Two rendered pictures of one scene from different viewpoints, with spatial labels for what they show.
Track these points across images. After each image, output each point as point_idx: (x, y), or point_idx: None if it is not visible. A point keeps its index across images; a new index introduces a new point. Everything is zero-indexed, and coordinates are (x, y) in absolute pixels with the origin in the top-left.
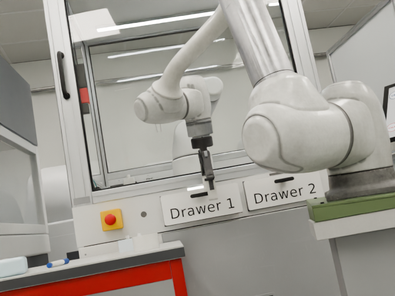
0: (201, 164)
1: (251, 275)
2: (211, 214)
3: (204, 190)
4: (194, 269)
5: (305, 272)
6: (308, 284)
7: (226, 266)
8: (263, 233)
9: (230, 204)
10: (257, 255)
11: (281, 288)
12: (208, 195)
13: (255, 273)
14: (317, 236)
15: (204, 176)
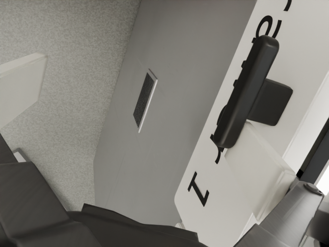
0: (9, 163)
1: (157, 116)
2: (218, 107)
3: (247, 131)
4: (212, 4)
5: (124, 196)
6: (121, 184)
7: (181, 79)
8: (162, 197)
9: (198, 187)
10: (159, 151)
11: (135, 146)
12: (26, 56)
13: (154, 125)
14: None
15: (274, 183)
